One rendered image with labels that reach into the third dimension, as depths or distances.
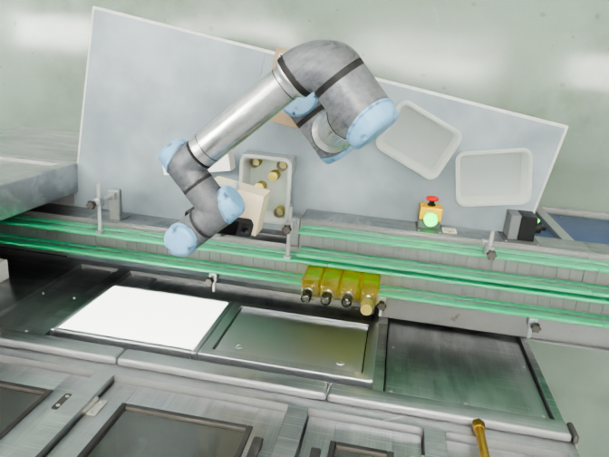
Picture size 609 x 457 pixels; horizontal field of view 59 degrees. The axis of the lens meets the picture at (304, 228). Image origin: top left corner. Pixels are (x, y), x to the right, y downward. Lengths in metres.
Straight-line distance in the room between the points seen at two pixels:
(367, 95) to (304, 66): 0.13
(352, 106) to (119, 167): 1.18
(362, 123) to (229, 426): 0.74
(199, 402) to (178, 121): 0.98
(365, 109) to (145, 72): 1.07
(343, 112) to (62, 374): 0.97
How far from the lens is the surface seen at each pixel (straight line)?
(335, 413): 1.35
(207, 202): 1.20
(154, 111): 1.97
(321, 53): 1.09
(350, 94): 1.07
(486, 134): 1.81
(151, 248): 1.94
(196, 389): 1.41
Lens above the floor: 2.53
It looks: 71 degrees down
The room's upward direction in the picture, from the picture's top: 148 degrees counter-clockwise
